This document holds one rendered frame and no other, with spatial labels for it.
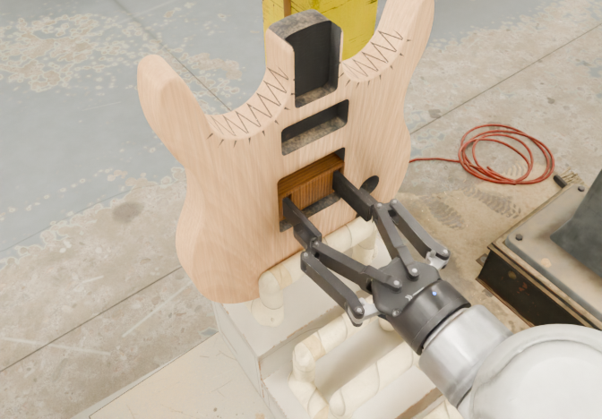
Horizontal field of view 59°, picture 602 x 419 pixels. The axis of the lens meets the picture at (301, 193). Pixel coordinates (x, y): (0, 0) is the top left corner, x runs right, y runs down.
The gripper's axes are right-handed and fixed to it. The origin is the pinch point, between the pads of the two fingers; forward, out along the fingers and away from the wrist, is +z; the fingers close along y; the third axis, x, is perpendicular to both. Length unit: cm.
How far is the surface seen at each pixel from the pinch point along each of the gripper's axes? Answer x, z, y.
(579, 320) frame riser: -108, -17, 97
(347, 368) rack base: -28.7, -8.9, -1.2
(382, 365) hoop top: -17.8, -14.6, -0.8
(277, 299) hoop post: -13.4, -0.6, -7.8
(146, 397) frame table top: -38.0, 9.0, -28.1
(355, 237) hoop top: -10.4, -0.3, 5.7
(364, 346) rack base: -28.7, -7.8, 3.1
